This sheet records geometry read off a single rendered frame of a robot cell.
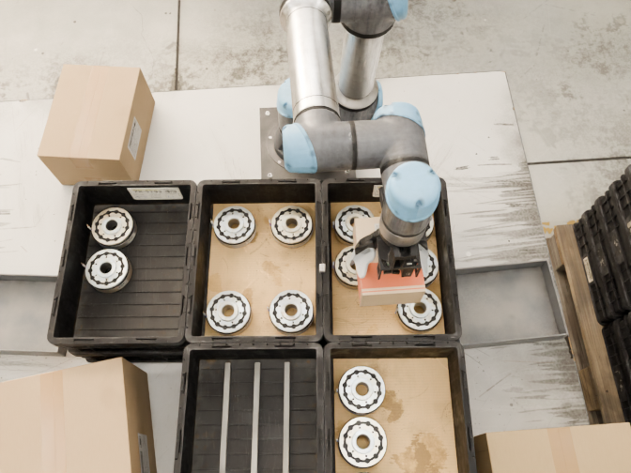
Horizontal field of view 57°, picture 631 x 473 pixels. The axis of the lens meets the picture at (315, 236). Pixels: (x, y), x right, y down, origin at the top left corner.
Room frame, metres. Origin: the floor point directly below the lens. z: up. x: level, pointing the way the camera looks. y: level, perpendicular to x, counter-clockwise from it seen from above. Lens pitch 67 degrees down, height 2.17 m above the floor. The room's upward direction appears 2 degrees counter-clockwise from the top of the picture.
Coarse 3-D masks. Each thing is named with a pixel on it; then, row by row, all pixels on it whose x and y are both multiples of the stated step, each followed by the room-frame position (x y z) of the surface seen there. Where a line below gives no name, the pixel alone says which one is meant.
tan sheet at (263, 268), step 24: (264, 216) 0.63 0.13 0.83; (312, 216) 0.63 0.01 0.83; (216, 240) 0.57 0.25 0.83; (264, 240) 0.57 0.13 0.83; (312, 240) 0.56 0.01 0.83; (216, 264) 0.51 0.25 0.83; (240, 264) 0.50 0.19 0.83; (264, 264) 0.50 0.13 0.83; (288, 264) 0.50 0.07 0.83; (312, 264) 0.50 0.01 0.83; (216, 288) 0.44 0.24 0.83; (240, 288) 0.44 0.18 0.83; (264, 288) 0.44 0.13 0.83; (288, 288) 0.44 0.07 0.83; (312, 288) 0.44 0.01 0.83; (264, 312) 0.38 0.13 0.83; (288, 312) 0.38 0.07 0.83
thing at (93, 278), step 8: (96, 256) 0.52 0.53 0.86; (104, 256) 0.52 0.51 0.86; (112, 256) 0.52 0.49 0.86; (120, 256) 0.52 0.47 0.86; (88, 264) 0.51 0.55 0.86; (96, 264) 0.51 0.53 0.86; (120, 264) 0.50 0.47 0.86; (88, 272) 0.48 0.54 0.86; (96, 272) 0.48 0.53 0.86; (120, 272) 0.48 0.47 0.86; (88, 280) 0.46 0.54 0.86; (96, 280) 0.46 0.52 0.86; (104, 280) 0.46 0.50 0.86; (112, 280) 0.46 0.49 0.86; (120, 280) 0.46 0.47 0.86; (104, 288) 0.44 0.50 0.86
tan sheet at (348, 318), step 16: (336, 208) 0.65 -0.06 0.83; (368, 208) 0.64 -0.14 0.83; (352, 224) 0.60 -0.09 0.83; (336, 240) 0.56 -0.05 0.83; (432, 240) 0.55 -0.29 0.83; (336, 288) 0.43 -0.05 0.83; (432, 288) 0.43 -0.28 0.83; (336, 304) 0.39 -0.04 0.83; (352, 304) 0.39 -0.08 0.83; (336, 320) 0.36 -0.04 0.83; (352, 320) 0.35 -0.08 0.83; (368, 320) 0.35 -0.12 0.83; (384, 320) 0.35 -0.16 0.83
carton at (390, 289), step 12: (360, 228) 0.46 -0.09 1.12; (372, 228) 0.46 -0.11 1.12; (372, 264) 0.39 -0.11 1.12; (372, 276) 0.36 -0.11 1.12; (384, 276) 0.36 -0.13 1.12; (396, 276) 0.36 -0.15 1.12; (420, 276) 0.36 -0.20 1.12; (360, 288) 0.35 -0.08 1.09; (372, 288) 0.34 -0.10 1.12; (384, 288) 0.34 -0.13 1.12; (396, 288) 0.34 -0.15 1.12; (408, 288) 0.34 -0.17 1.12; (420, 288) 0.33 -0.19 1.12; (360, 300) 0.33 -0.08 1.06; (372, 300) 0.33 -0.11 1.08; (384, 300) 0.33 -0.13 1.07; (396, 300) 0.33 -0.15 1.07; (408, 300) 0.33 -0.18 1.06; (420, 300) 0.33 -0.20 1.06
